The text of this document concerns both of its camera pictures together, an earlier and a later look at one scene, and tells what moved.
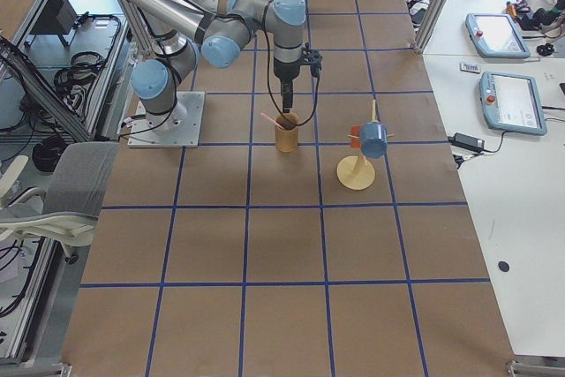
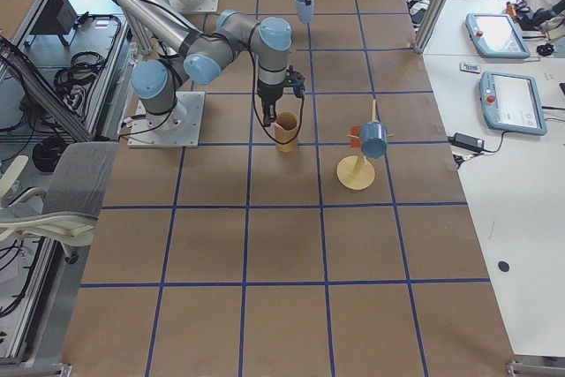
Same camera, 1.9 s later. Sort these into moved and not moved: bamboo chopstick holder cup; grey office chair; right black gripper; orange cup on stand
Moved: right black gripper
Not moved: bamboo chopstick holder cup; orange cup on stand; grey office chair
